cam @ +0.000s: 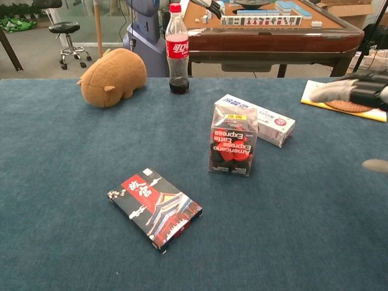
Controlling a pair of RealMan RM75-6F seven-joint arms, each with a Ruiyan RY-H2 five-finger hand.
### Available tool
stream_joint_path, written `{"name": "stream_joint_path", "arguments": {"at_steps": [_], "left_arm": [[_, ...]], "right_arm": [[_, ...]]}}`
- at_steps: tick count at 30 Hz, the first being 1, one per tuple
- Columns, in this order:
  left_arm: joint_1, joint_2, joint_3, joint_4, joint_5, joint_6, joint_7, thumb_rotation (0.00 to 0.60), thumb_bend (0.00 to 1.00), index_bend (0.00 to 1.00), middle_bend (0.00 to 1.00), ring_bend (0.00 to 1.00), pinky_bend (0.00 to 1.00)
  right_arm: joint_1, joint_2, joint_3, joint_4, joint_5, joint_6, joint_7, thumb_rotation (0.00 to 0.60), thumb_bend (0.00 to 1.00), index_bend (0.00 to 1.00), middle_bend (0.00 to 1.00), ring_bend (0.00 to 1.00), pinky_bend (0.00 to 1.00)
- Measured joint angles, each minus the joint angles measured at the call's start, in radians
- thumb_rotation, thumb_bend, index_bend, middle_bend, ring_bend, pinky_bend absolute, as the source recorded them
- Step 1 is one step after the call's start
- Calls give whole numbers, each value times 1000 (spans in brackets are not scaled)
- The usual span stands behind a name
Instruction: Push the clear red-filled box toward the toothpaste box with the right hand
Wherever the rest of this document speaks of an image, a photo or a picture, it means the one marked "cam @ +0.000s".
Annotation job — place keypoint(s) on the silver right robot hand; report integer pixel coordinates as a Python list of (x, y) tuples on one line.
[(363, 91)]

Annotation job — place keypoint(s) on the transparent box with coffee capsules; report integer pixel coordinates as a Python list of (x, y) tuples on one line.
[(233, 151)]

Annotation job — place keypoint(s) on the large brown cardboard box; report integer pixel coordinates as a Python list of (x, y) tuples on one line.
[(348, 12)]

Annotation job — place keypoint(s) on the white toothpaste box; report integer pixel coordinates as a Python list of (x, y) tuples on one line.
[(272, 124)]

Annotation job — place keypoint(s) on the black background robot hand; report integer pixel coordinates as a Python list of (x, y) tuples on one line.
[(212, 7)]

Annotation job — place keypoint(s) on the black red palace print box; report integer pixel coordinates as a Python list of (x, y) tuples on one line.
[(154, 209)]

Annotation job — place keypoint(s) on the brown woven round coaster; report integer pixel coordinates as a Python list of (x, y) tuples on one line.
[(345, 106)]

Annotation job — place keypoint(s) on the black tripod stand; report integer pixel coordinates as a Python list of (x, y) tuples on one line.
[(357, 64)]

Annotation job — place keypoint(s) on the white plastic crate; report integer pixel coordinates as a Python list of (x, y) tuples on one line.
[(376, 62)]

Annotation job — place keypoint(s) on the white yellow booklet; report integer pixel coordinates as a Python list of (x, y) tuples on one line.
[(306, 98)]

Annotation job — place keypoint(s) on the single white mahjong tile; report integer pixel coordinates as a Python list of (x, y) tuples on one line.
[(316, 24)]

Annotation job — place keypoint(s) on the brown mahjong table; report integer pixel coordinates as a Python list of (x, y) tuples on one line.
[(272, 42)]

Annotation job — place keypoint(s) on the blue backed mahjong tile stack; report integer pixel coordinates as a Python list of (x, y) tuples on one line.
[(292, 9)]

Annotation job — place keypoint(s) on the face-up mahjong tile row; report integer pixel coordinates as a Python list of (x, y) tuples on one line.
[(260, 20)]

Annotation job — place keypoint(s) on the blue backed mahjong tile row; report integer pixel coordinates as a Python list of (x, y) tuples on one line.
[(257, 12)]

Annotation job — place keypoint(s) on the cola bottle with red cap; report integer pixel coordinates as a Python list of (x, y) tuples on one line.
[(177, 48)]

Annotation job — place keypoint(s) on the brown capybara plush toy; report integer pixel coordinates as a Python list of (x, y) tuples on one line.
[(115, 75)]

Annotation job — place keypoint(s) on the wooden pole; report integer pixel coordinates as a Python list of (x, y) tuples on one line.
[(98, 30)]

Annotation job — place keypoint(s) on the black round swivel stool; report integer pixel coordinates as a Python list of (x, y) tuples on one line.
[(64, 27)]

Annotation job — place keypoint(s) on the blue table cloth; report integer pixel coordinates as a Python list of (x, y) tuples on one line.
[(60, 182)]

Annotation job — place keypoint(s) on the black office chair seat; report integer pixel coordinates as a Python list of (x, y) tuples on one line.
[(48, 3)]

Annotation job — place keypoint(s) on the dark slanted table leg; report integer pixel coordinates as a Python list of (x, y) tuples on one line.
[(12, 51)]

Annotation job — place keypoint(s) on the green artificial plants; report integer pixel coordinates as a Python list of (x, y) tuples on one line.
[(15, 24)]

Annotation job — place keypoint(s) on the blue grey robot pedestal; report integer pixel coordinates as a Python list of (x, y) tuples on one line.
[(148, 24)]

